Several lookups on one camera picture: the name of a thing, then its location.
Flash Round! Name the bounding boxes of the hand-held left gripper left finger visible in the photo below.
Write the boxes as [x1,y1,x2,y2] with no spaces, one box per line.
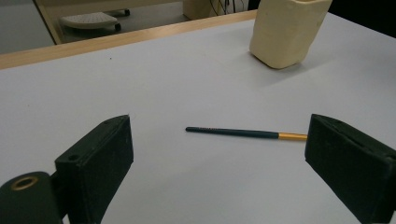
[54,114,134,224]

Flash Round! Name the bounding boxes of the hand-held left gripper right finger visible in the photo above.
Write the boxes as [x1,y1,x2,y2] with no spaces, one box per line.
[304,113,396,224]

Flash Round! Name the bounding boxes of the cream chopstick holder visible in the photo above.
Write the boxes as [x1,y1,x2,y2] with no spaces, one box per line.
[248,0,333,70]

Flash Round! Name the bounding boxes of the white table board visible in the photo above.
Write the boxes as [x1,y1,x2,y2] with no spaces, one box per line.
[0,12,396,224]

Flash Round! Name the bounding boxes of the wooden table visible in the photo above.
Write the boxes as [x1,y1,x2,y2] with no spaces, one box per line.
[0,8,258,71]

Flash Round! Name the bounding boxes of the black cables under desk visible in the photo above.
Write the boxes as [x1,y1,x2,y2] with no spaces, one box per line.
[208,0,248,16]

